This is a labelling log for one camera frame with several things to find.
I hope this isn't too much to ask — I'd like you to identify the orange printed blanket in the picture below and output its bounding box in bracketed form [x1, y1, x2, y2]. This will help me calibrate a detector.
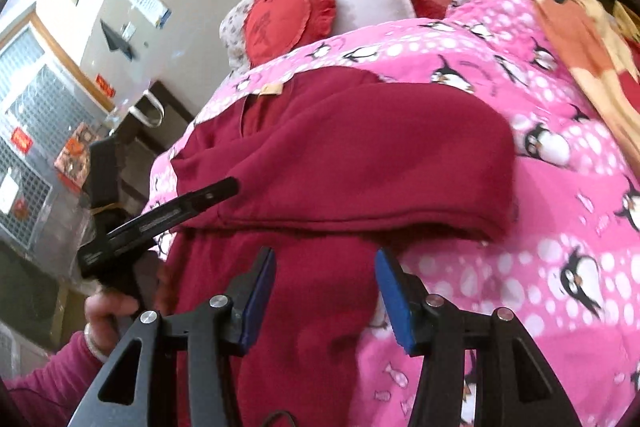
[520, 0, 640, 142]

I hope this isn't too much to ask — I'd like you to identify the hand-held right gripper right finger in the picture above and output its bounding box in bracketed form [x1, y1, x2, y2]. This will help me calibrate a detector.
[375, 248, 583, 427]

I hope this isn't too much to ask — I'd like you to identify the wood-framed mesh window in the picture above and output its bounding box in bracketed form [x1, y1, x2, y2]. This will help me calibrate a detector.
[0, 7, 117, 253]

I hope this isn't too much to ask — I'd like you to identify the pink penguin print blanket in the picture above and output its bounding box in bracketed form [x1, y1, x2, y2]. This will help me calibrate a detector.
[140, 0, 640, 427]

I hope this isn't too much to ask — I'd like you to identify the person's left hand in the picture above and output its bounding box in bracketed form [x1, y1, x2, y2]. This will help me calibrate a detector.
[84, 291, 141, 348]

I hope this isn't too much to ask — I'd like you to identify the silver bracelet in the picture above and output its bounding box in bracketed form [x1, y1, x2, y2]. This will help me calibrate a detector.
[84, 323, 109, 361]

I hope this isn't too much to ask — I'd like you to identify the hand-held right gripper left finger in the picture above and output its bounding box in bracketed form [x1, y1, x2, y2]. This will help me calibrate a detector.
[67, 247, 278, 427]

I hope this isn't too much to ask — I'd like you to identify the person's left forearm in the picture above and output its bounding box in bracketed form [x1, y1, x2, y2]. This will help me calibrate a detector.
[0, 331, 105, 427]

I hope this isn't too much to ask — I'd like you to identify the dark wooden nightstand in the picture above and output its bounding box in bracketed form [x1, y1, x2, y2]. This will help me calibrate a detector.
[107, 79, 198, 218]

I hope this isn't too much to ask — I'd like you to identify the dark red fleece garment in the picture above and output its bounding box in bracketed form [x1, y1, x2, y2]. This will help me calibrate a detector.
[165, 66, 516, 427]

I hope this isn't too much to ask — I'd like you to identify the orange printed box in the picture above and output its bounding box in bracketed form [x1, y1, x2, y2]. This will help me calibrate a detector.
[54, 122, 99, 192]

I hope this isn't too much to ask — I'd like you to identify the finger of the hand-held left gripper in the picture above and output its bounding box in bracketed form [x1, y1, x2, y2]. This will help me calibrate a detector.
[169, 177, 240, 226]

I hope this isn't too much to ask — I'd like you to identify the black wall bracket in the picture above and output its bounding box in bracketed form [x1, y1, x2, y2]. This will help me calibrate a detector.
[100, 19, 136, 60]

